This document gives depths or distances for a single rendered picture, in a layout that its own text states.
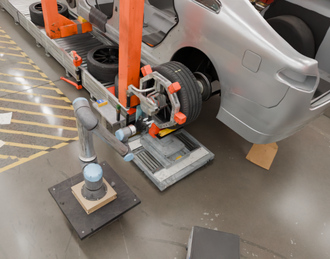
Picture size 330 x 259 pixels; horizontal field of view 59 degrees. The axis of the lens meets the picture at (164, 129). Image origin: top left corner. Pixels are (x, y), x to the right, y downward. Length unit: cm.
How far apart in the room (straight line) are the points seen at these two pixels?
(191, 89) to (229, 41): 53
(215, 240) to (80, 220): 113
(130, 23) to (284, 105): 150
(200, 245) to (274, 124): 118
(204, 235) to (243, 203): 87
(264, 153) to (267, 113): 139
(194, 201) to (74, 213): 123
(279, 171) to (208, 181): 93
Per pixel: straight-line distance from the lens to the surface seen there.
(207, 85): 309
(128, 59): 295
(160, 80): 270
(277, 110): 257
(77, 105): 222
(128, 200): 272
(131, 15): 278
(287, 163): 398
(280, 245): 321
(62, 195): 280
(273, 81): 248
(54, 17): 466
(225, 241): 261
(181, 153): 335
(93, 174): 248
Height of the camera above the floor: 254
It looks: 41 degrees down
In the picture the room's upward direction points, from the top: 9 degrees clockwise
